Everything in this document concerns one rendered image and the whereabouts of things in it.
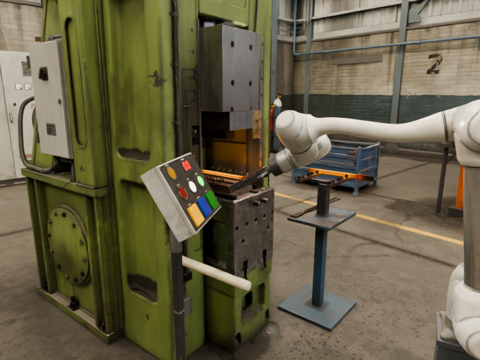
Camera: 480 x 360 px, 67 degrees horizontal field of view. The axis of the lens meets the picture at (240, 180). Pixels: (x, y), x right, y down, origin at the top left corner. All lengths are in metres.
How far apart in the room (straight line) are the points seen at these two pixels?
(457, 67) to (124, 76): 8.12
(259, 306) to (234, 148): 1.00
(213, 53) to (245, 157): 0.71
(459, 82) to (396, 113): 1.46
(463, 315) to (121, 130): 1.69
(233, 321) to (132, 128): 1.19
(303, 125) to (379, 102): 8.77
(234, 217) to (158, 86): 0.74
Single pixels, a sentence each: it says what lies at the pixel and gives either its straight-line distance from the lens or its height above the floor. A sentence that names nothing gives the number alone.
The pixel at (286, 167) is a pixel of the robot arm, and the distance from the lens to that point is 1.42.
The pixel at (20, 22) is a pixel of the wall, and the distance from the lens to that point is 7.67.
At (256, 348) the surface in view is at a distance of 2.34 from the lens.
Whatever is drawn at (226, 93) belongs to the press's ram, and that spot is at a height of 1.45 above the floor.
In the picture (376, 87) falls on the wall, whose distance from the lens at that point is 10.06.
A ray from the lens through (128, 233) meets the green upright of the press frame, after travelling 2.17.
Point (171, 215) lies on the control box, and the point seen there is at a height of 1.02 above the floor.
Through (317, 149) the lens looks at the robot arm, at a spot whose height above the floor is 1.25.
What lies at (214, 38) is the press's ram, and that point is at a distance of 1.85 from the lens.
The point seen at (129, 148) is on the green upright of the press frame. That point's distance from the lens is 2.04.
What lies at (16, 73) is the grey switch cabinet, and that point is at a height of 1.77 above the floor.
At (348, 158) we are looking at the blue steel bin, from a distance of 5.66.
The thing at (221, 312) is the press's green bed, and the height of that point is 0.24.
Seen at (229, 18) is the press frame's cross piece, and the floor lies 1.84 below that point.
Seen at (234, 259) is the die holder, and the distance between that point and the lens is 1.97.
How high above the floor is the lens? 1.45
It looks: 13 degrees down
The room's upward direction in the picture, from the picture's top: straight up
